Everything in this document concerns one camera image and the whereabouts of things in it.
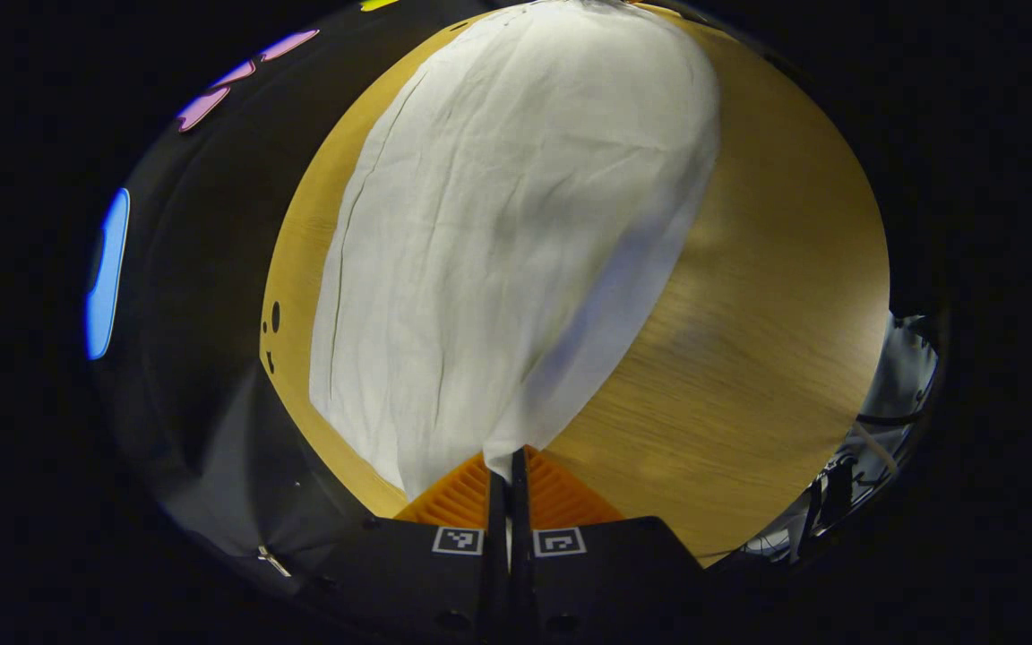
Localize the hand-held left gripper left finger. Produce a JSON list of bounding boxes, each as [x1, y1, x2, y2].
[[319, 451, 512, 645]]

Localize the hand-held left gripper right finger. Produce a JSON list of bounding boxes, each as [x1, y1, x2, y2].
[[511, 445, 707, 645]]

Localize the white jeans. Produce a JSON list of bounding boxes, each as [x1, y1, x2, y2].
[[308, 0, 721, 501]]

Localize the black backdrop cloth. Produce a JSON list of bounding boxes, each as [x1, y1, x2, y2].
[[86, 0, 445, 588]]

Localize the black cable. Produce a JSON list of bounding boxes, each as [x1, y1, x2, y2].
[[855, 408, 929, 429]]

